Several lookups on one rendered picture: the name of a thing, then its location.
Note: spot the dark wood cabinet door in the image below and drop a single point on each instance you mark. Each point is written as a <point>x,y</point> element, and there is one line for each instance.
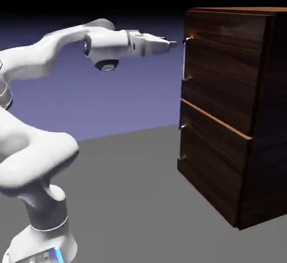
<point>222,70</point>
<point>213,162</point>

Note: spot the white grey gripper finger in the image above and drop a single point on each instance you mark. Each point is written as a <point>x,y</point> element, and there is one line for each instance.
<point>172,42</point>

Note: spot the dark wood cabinet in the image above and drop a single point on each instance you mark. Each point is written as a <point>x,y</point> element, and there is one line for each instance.
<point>264,115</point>

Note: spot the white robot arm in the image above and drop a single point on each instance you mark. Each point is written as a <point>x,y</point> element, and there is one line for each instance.
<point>33,155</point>

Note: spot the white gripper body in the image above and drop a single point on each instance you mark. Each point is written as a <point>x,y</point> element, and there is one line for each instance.
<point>155,44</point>

